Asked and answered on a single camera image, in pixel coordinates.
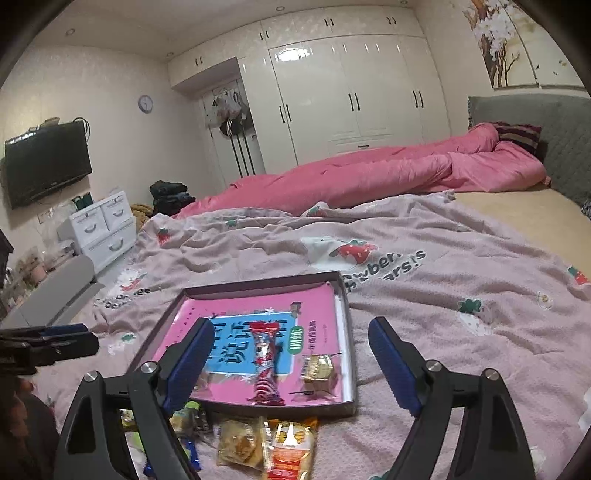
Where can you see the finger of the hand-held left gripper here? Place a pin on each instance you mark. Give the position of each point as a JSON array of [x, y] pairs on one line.
[[64, 330], [60, 350]]

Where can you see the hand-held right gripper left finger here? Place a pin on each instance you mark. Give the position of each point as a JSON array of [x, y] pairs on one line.
[[189, 364]]

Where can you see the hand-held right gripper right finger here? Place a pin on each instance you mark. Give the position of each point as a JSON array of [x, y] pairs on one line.
[[392, 364]]

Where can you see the green chips packet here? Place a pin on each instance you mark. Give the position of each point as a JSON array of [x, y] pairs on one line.
[[184, 413]]

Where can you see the red stick snack packet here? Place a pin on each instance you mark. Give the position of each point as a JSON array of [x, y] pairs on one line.
[[265, 364]]

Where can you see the small gold candy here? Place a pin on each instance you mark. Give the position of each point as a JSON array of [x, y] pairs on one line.
[[316, 368]]

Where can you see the clear biscuit packet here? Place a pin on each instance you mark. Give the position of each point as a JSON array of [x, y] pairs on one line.
[[238, 443]]

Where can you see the blue cookie packet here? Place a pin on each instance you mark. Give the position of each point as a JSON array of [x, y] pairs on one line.
[[191, 457]]

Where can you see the dark shallow cardboard box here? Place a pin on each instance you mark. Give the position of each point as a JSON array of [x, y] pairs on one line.
[[277, 410]]

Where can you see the orange biscuit packet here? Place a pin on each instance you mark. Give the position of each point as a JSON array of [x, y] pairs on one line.
[[291, 452]]

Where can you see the person's left forearm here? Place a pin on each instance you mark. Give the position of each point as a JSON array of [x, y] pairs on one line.
[[23, 438]]

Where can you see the cluttered shelf items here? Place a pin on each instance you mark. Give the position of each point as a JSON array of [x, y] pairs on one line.
[[23, 281]]

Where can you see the pink book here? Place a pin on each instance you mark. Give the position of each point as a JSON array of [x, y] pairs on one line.
[[318, 323]]

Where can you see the pink strawberry printed blanket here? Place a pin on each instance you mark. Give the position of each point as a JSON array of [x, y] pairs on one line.
[[461, 300]]

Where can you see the white drawer unit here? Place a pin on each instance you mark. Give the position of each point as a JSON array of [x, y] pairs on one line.
[[106, 230]]

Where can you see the brown plush blanket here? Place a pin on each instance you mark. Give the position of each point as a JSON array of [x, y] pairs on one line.
[[141, 214]]

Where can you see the dark clothes pile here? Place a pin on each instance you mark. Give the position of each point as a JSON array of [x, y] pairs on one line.
[[168, 194]]

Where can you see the pink duvet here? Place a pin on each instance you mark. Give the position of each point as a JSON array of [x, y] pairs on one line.
[[369, 175]]

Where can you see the beige bed sheet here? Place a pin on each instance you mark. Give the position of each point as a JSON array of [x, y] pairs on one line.
[[531, 207]]

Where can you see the black hanging hat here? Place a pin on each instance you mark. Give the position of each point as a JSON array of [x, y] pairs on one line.
[[235, 127]]

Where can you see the blue patterned cloth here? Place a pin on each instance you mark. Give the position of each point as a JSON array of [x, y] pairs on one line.
[[586, 208]]

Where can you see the white hanging bag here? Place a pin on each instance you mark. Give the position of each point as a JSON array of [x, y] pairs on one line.
[[226, 108]]

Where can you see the dark striped pillow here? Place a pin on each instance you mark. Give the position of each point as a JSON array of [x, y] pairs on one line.
[[517, 136]]

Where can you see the white wardrobe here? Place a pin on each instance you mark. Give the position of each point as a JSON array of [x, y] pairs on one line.
[[369, 92]]

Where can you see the grey quilted headboard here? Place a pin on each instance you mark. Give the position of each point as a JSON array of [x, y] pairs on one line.
[[568, 138]]

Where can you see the black wall television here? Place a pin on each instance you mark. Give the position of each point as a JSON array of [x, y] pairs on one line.
[[46, 166]]

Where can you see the round wall clock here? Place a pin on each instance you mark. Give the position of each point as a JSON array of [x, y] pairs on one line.
[[146, 103]]

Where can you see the tree wall painting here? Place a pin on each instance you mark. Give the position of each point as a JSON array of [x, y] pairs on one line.
[[498, 46]]

